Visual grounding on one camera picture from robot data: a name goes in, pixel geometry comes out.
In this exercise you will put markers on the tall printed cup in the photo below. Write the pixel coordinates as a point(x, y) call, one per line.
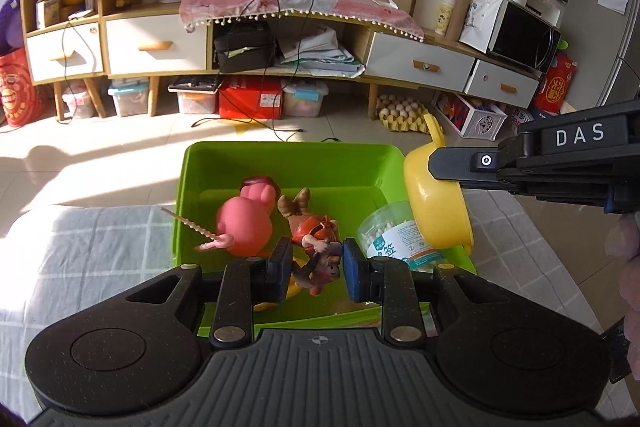
point(447, 7)

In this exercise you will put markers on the yellow egg tray with eggs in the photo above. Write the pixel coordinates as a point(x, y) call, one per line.
point(402, 112)

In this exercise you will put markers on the pink pig toy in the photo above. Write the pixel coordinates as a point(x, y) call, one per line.
point(245, 227)

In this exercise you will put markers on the clear storage box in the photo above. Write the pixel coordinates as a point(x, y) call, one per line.
point(302, 99)
point(192, 97)
point(129, 99)
point(80, 102)

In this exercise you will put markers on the wooden cabinet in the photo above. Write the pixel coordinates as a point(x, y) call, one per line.
point(350, 52)

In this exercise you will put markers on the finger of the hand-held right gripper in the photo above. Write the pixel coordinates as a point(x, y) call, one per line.
point(460, 164)

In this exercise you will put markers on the yellow toy pot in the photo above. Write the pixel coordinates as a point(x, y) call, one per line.
point(435, 207)

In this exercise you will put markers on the small green ball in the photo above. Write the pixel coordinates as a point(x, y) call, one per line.
point(565, 44)

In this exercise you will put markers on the blue and white carton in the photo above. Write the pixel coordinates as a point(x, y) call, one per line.
point(520, 119)

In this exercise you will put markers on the pile of folded papers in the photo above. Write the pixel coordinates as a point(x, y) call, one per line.
point(320, 54)

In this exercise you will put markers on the white box with red print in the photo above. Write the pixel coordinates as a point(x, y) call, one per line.
point(472, 119)

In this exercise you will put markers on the black and white microwave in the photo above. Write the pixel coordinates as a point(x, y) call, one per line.
point(520, 37)

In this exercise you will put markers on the clear cotton swab jar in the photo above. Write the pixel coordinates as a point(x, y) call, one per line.
point(395, 237)

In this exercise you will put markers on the red figure toy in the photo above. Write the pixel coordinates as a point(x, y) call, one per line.
point(312, 232)

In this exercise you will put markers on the green plastic box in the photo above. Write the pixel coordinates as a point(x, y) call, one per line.
point(300, 167)

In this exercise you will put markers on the person's right hand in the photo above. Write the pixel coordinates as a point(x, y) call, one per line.
point(630, 237)

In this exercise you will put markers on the red flat box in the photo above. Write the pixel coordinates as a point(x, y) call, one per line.
point(250, 99)

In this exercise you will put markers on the grey refrigerator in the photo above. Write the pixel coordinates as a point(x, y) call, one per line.
point(610, 32)

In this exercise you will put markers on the black bag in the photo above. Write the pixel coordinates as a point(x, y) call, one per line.
point(245, 47)

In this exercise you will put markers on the white drawer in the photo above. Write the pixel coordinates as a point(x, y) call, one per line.
point(65, 52)
point(502, 82)
point(420, 59)
point(155, 44)

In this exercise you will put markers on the pink fringed runner cloth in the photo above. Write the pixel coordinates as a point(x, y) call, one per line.
point(340, 7)

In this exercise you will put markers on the red printed bag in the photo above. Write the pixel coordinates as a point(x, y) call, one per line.
point(17, 92)

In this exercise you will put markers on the grey checked tablecloth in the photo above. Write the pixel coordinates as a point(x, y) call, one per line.
point(100, 247)

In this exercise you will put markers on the red gift box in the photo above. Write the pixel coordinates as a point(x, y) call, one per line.
point(554, 84)

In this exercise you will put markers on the purple plastic stool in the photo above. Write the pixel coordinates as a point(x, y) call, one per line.
point(10, 22)

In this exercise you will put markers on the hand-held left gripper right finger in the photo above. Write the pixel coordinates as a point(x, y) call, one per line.
point(352, 272)

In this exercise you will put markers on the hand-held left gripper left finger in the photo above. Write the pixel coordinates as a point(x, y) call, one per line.
point(281, 267)

